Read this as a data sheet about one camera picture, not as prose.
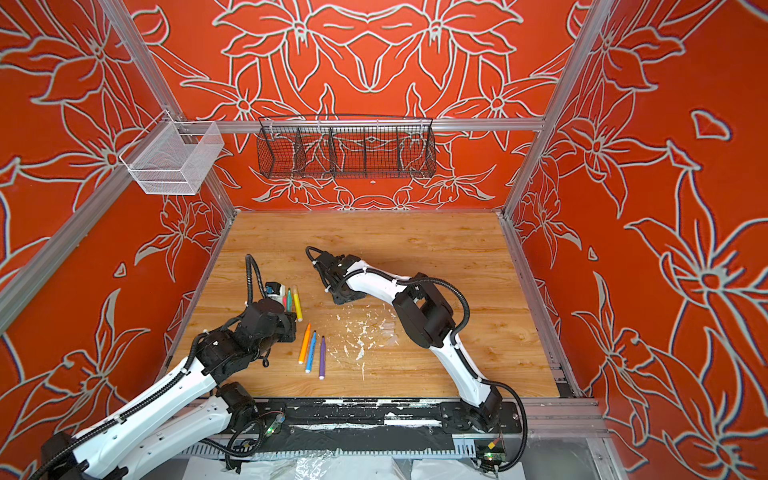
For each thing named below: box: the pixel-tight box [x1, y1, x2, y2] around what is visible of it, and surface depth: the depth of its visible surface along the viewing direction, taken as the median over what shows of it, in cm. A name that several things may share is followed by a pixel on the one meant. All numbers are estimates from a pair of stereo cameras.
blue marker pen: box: [305, 330, 317, 374], surface depth 85 cm
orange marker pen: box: [298, 323, 312, 365], surface depth 85 cm
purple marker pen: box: [319, 336, 326, 381], surface depth 83 cm
